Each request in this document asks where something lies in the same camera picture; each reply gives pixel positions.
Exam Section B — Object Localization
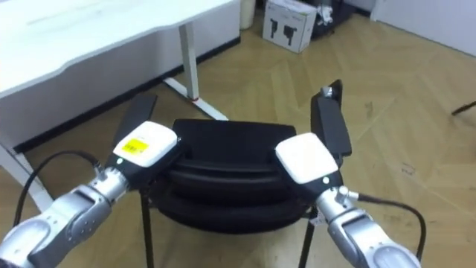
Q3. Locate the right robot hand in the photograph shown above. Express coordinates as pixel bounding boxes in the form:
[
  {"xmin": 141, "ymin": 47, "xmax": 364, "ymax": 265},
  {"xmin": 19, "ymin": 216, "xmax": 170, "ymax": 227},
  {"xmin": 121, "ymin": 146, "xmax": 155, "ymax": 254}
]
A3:
[{"xmin": 273, "ymin": 132, "xmax": 344, "ymax": 202}]

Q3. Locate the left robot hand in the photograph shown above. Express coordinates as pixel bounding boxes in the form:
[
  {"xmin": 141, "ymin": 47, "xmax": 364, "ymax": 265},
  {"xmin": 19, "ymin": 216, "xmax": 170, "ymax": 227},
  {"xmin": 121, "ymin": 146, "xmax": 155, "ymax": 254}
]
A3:
[{"xmin": 104, "ymin": 120, "xmax": 184, "ymax": 191}]

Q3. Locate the white desk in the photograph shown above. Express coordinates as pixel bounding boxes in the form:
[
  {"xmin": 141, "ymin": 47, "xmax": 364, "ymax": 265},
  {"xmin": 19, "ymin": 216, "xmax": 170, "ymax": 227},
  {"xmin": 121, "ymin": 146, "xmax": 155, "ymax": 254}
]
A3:
[{"xmin": 0, "ymin": 0, "xmax": 242, "ymax": 213}]

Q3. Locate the white cardboard box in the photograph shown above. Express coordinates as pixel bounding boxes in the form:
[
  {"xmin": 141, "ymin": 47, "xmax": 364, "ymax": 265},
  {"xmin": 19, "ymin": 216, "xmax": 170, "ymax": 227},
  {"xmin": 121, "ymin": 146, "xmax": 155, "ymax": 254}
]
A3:
[{"xmin": 262, "ymin": 0, "xmax": 318, "ymax": 54}]

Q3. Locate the black bag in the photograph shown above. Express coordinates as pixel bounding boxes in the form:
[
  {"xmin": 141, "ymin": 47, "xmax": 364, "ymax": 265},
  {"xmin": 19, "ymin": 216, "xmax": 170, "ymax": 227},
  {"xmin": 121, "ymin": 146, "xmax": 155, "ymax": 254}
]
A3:
[{"xmin": 311, "ymin": 0, "xmax": 358, "ymax": 40}]

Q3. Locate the white cylindrical bin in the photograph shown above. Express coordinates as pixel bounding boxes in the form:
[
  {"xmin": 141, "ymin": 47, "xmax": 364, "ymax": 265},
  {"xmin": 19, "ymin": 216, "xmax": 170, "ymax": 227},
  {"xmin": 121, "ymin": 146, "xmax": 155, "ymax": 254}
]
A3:
[{"xmin": 239, "ymin": 0, "xmax": 257, "ymax": 31}]

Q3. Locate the black chair leg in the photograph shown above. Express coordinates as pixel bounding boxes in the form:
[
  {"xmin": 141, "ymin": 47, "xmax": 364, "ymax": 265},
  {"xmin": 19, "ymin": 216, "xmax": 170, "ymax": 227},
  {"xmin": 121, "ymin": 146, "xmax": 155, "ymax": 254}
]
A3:
[{"xmin": 451, "ymin": 100, "xmax": 476, "ymax": 116}]

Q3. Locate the white cabinet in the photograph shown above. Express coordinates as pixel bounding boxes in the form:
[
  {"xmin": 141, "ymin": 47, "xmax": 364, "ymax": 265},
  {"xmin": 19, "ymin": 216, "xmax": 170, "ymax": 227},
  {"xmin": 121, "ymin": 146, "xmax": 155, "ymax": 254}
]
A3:
[{"xmin": 370, "ymin": 0, "xmax": 476, "ymax": 57}]

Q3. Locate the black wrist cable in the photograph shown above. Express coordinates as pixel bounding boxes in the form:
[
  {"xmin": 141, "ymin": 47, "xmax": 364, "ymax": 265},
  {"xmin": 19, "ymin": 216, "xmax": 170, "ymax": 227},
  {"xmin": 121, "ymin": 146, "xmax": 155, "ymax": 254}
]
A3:
[
  {"xmin": 13, "ymin": 150, "xmax": 103, "ymax": 228},
  {"xmin": 347, "ymin": 191, "xmax": 427, "ymax": 261}
]

